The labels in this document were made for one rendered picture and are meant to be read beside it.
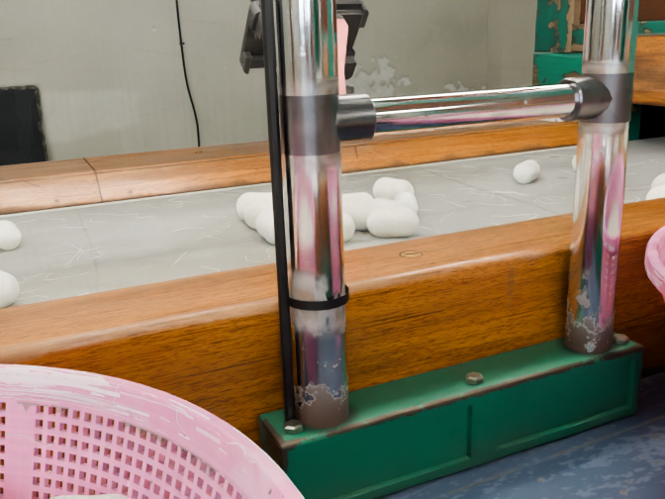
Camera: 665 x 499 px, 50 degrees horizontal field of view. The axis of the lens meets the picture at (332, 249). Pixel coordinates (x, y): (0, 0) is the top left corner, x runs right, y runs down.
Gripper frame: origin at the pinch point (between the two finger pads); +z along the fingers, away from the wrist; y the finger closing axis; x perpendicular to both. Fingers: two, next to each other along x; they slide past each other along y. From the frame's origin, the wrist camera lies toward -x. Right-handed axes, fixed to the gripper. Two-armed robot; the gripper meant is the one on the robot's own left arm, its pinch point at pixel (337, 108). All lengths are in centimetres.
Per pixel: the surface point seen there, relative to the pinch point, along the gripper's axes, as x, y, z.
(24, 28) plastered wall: 122, -13, -161
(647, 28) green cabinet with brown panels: 1.2, 41.3, -9.4
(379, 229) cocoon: -2.4, -2.8, 13.4
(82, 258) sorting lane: 2.3, -20.9, 9.1
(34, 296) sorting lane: -1.6, -24.2, 13.7
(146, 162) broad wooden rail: 13.3, -12.7, -7.9
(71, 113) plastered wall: 142, -2, -143
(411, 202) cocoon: -0.8, 1.6, 10.5
